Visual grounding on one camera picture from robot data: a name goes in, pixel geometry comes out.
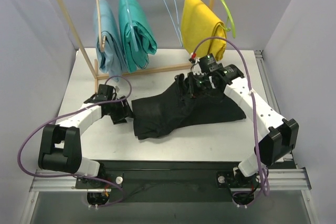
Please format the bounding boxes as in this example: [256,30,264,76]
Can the light blue trousers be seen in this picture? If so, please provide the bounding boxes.
[93,0,128,76]

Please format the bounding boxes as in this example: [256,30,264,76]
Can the yellow trousers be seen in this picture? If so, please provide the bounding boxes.
[181,0,226,61]

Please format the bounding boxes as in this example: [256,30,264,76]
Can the black denim trousers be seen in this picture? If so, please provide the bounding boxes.
[131,74,246,140]

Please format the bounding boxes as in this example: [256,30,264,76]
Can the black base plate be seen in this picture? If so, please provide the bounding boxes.
[75,158,266,204]

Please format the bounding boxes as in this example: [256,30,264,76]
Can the aluminium frame rail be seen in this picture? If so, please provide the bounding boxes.
[38,55,313,223]

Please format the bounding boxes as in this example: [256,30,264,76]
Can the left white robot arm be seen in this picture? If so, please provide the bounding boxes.
[38,84,133,188]

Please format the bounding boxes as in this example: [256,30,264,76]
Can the light blue wire hanger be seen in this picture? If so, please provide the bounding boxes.
[154,0,183,48]

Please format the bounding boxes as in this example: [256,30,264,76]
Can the wooden hanger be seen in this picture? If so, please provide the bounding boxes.
[96,0,107,52]

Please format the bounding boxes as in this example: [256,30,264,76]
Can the teal trousers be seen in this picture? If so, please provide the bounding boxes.
[119,0,157,72]

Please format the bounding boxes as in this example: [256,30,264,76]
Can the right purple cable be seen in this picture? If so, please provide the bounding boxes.
[193,36,271,206]

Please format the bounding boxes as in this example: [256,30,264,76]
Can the teal plastic hanger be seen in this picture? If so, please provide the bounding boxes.
[124,0,139,52]

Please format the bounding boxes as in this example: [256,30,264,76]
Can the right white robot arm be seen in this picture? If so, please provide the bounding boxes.
[176,55,299,186]

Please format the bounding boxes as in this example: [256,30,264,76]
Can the wooden clothes rack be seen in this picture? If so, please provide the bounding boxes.
[44,0,221,81]

